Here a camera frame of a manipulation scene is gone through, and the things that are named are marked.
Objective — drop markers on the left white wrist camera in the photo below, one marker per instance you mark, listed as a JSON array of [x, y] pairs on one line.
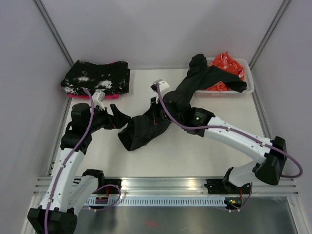
[[98, 98]]

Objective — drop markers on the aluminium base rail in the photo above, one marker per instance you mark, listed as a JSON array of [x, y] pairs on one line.
[[194, 186]]

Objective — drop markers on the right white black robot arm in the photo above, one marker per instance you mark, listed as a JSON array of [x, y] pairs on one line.
[[268, 155]]

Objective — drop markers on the black mounting plate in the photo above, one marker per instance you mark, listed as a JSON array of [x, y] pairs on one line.
[[109, 190], [216, 186]]

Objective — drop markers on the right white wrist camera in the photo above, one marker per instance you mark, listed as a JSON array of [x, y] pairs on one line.
[[160, 84]]

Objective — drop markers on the white plastic basket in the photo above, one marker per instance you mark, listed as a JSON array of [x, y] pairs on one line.
[[220, 94]]

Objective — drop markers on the orange white garment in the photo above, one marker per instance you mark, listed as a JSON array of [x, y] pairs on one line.
[[227, 75]]

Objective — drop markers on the right aluminium frame post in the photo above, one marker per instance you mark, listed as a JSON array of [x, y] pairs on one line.
[[271, 29]]

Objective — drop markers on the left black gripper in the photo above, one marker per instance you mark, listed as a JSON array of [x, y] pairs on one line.
[[119, 120]]

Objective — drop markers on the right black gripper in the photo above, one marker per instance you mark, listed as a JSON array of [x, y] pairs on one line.
[[152, 111]]

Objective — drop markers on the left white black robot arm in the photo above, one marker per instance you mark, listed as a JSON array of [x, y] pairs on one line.
[[58, 212]]

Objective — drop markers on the folded black white trousers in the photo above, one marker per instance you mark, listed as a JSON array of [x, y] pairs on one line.
[[112, 78]]

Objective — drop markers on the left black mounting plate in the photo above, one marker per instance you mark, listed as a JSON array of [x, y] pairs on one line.
[[109, 190]]

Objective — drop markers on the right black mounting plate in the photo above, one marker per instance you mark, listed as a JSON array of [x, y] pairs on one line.
[[216, 186]]

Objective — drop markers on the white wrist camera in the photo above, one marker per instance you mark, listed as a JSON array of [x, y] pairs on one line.
[[98, 98], [160, 84]]

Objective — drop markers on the left aluminium frame post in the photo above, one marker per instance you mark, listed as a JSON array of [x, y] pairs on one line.
[[53, 30]]

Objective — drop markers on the slotted grey cable duct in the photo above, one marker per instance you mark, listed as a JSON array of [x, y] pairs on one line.
[[150, 201]]

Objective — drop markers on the aluminium frame post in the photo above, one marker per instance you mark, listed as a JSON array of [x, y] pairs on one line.
[[53, 30], [271, 29]]

